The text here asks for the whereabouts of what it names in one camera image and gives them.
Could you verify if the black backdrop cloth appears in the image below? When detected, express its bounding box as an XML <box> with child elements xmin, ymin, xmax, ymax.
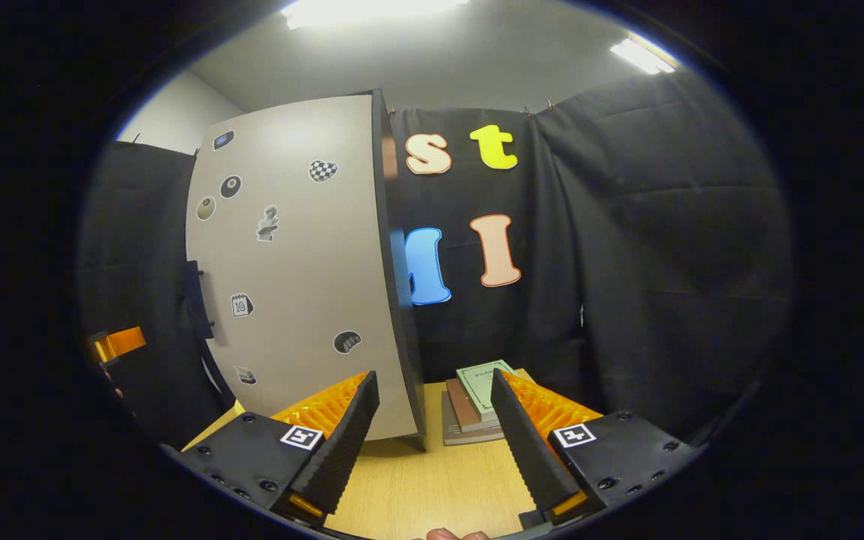
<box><xmin>76</xmin><ymin>71</ymin><xmax>797</xmax><ymax>451</ymax></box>

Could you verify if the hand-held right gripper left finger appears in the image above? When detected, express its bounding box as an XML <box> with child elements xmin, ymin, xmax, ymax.
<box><xmin>177</xmin><ymin>370</ymin><xmax>380</xmax><ymax>527</ymax></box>

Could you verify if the grey book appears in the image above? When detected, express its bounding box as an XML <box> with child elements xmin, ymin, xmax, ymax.
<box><xmin>441</xmin><ymin>390</ymin><xmax>508</xmax><ymax>448</ymax></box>

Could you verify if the brown book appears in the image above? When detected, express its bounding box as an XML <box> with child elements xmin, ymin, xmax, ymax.
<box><xmin>445</xmin><ymin>377</ymin><xmax>504</xmax><ymax>434</ymax></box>

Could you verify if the small ceiling light panel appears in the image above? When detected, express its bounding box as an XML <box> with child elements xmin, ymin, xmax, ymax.
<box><xmin>610</xmin><ymin>37</ymin><xmax>679</xmax><ymax>76</ymax></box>

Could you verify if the black door handle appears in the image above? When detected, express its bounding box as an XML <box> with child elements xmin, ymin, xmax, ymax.
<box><xmin>179</xmin><ymin>259</ymin><xmax>215</xmax><ymax>342</ymax></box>

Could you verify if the long ceiling light panel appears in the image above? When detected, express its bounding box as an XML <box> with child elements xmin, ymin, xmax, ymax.
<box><xmin>280</xmin><ymin>0</ymin><xmax>472</xmax><ymax>31</ymax></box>

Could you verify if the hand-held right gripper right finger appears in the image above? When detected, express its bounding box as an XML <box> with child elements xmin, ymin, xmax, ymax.
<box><xmin>490</xmin><ymin>367</ymin><xmax>703</xmax><ymax>530</ymax></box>

